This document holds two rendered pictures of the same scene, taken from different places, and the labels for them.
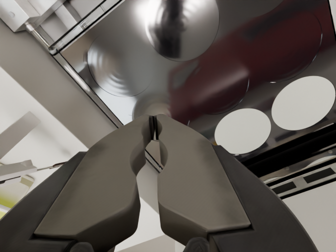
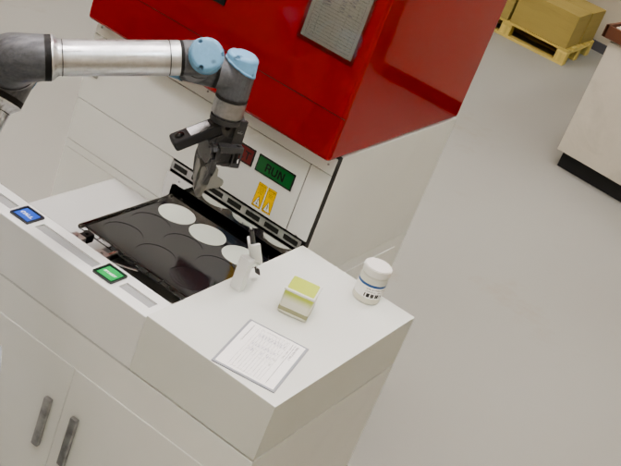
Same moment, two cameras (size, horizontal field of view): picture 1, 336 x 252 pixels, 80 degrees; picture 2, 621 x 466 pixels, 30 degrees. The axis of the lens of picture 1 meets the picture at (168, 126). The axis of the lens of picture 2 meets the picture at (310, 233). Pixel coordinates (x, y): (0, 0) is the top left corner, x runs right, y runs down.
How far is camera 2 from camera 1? 266 cm
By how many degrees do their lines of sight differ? 51
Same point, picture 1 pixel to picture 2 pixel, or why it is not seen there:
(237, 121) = (200, 236)
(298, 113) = (182, 214)
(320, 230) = (238, 174)
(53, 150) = (254, 284)
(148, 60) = (180, 268)
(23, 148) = (259, 295)
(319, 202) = (228, 182)
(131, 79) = (194, 275)
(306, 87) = (166, 214)
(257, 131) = (202, 228)
